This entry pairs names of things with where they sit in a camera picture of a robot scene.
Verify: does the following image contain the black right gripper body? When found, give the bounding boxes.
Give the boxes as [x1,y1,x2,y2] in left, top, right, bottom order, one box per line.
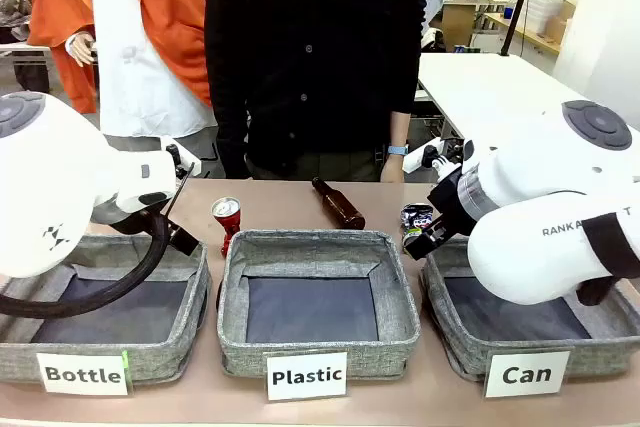
[426,166,482,249]

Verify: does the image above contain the pale mannequin hand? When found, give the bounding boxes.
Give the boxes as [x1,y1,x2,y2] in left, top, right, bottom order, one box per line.
[64,30,97,68]

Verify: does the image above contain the grey fabric basket labelled Plastic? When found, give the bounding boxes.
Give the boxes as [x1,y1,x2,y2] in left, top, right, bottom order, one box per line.
[216,228,422,381]

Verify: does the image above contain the person in black cardigan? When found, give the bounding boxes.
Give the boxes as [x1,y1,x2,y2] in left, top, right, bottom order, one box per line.
[203,0,426,183]

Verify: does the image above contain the clear plastic storage bins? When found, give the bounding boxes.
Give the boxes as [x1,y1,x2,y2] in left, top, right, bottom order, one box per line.
[522,0,567,24]

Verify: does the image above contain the brown cardboard box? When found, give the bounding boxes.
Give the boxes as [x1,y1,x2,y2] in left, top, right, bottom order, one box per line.
[546,0,577,44]

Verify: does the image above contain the wooden background cabinet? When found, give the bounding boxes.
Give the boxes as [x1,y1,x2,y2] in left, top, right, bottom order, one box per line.
[441,0,482,52]

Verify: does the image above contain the mannequin in orange robe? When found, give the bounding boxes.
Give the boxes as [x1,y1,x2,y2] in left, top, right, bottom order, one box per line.
[26,0,215,116]

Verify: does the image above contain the brown glass bottle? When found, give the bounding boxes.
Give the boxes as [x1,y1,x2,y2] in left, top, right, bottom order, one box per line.
[311,176,367,231]

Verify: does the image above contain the white Bottle label card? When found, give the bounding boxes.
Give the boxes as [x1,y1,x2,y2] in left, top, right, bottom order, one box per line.
[35,350,133,397]

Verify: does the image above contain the white Plastic label card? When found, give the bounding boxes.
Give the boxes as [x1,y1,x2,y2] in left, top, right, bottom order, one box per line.
[264,351,349,403]

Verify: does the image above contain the grey fabric basket labelled Can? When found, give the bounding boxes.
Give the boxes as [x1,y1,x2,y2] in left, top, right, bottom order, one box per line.
[421,236,640,383]

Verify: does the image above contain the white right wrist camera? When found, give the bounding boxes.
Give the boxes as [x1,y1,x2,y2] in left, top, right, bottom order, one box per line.
[401,138,464,182]

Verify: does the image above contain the person's left forearm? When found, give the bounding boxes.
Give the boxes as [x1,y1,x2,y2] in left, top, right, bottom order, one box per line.
[387,110,412,148]

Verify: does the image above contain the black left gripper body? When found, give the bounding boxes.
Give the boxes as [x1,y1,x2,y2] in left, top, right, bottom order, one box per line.
[163,221,201,257]

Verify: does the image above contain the crushed black silver can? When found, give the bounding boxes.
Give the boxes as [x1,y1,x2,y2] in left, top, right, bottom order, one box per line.
[401,203,435,243]

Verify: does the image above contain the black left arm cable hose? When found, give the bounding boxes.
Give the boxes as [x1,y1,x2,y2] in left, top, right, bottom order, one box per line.
[0,206,172,320]

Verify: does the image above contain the white cloth on mannequin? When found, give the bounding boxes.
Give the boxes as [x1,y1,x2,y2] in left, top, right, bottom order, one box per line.
[82,0,219,139]

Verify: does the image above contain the white Can label card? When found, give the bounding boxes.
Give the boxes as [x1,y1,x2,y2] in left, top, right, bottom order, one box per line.
[482,348,573,400]

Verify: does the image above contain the person's left hand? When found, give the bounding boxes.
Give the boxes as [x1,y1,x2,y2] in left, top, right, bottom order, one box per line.
[379,154,407,184]

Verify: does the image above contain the wooden background shelf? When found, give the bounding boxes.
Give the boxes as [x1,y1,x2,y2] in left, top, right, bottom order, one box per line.
[483,11,562,56]

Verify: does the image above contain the black tripod pole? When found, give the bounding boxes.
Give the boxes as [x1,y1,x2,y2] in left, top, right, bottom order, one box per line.
[499,0,542,58]

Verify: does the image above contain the crushed red soda can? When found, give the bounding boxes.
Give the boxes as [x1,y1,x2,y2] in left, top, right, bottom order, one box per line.
[210,196,244,259]

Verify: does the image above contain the white background table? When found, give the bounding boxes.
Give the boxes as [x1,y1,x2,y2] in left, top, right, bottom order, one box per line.
[416,51,640,148]

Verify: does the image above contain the grey fabric basket labelled Bottle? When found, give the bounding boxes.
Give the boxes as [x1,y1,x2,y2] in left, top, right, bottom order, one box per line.
[0,233,212,384]

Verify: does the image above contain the black right arm cable sleeve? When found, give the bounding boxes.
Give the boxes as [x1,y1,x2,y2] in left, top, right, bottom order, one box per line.
[574,213,640,307]

